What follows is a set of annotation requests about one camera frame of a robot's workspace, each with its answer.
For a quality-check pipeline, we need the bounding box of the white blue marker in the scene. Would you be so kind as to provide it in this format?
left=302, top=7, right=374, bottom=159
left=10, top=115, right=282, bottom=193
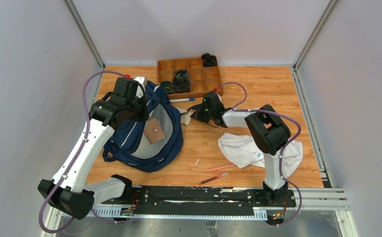
left=169, top=98, right=195, bottom=103

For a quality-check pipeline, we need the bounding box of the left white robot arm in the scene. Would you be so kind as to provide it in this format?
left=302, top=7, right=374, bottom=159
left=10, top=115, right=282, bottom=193
left=38, top=77, right=149, bottom=220

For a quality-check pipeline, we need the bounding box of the red clear-capped pen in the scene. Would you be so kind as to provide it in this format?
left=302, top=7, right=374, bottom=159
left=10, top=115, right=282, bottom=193
left=198, top=172, right=229, bottom=186

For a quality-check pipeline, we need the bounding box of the navy blue backpack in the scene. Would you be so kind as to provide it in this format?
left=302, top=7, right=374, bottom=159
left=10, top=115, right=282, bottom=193
left=102, top=81, right=184, bottom=173

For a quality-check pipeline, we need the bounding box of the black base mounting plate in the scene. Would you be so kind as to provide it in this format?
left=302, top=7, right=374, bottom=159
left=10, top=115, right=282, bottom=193
left=112, top=186, right=296, bottom=216

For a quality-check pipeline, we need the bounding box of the white cloth garment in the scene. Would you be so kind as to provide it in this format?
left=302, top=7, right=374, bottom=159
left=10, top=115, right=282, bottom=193
left=218, top=133, right=304, bottom=178

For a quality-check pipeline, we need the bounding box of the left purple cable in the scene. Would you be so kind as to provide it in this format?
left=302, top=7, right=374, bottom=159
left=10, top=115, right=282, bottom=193
left=38, top=70, right=132, bottom=234

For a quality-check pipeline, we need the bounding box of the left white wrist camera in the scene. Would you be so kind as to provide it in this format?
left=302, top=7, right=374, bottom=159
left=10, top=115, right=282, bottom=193
left=133, top=77, right=147, bottom=98

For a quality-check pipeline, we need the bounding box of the wooden compartment tray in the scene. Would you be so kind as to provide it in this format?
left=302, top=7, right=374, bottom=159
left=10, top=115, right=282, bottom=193
left=156, top=57, right=223, bottom=99

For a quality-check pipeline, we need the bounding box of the pink pen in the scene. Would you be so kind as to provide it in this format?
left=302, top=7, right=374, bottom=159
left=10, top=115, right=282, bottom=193
left=205, top=163, right=236, bottom=172

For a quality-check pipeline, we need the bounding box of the black rolled belt left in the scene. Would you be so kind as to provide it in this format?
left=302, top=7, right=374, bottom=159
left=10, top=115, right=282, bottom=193
left=159, top=80, right=175, bottom=95

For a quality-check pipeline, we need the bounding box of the black rolled belt middle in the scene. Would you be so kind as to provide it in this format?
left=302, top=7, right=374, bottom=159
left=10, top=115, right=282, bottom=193
left=172, top=69, right=191, bottom=93

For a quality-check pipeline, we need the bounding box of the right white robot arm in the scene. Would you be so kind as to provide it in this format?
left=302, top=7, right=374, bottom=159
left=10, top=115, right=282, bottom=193
left=191, top=91, right=291, bottom=206

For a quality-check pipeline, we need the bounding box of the aluminium frame rail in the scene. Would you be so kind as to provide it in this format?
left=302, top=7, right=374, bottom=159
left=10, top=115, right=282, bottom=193
left=40, top=183, right=358, bottom=237

